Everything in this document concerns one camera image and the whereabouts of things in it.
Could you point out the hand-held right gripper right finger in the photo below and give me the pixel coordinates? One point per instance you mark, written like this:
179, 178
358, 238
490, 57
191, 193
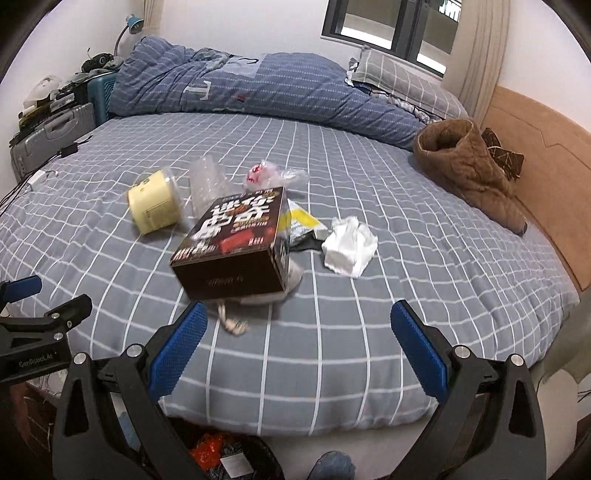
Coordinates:
420, 350

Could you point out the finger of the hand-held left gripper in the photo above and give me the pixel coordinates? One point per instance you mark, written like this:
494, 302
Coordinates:
69, 311
21, 287

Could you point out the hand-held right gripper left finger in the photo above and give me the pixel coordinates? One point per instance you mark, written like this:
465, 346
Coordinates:
178, 350

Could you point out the white knotted cloth strip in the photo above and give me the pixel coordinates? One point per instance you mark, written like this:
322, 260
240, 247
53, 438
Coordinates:
233, 325

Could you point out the dark brown cardboard box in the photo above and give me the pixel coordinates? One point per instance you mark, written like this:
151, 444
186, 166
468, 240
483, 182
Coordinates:
231, 240

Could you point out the white tissue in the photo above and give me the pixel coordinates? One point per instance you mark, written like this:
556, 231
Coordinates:
348, 249

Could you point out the black-lined trash bin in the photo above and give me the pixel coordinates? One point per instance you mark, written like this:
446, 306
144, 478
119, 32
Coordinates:
254, 450

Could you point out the pale yellow paper cup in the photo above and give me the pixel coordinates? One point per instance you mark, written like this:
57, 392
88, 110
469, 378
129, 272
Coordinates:
154, 207

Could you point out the clear bubble wrap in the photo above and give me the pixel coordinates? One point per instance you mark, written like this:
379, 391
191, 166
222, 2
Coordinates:
205, 182

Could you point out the white yellow snack packet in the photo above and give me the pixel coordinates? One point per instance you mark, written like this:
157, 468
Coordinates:
302, 221

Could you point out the grey checked bed sheet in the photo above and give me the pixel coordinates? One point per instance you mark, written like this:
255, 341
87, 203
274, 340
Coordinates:
369, 323

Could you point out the orange wrapper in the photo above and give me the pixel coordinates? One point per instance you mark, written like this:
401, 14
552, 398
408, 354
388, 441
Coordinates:
207, 450

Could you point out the white charger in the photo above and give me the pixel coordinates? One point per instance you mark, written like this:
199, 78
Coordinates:
41, 177

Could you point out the black power adapter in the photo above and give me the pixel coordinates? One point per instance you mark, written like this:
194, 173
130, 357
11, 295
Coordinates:
68, 150

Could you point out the blue shoe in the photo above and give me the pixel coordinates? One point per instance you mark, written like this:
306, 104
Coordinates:
330, 468

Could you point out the black flat packet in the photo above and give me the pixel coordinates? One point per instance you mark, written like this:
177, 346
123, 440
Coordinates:
307, 244

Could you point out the grey suitcase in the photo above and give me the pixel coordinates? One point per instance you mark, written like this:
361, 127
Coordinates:
51, 134

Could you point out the brown quilted jacket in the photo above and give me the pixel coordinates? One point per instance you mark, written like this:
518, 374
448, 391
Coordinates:
466, 170

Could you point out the clear red-printed plastic bag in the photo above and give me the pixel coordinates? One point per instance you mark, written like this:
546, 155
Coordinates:
265, 177

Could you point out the white translucent bag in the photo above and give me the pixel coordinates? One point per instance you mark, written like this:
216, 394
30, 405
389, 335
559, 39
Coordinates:
44, 87

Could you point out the dark leaf-printed cushion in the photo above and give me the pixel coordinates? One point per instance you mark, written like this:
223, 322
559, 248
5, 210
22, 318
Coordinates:
503, 154

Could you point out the tan padded headboard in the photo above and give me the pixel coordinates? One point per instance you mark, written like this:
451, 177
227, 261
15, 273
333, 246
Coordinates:
554, 184

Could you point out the black gadget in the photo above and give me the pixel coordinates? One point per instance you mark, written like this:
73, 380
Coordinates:
99, 60

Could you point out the grey checked pillow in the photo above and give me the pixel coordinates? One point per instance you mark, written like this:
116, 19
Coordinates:
415, 83

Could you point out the blue striped duvet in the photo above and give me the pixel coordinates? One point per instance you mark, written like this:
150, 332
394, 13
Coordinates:
286, 87

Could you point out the blue desk lamp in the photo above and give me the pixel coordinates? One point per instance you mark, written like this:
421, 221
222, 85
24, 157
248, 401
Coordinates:
135, 24

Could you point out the beige curtain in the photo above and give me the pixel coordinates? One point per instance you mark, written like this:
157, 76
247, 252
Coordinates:
480, 55

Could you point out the dark framed window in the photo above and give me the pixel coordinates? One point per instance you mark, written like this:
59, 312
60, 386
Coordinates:
369, 23

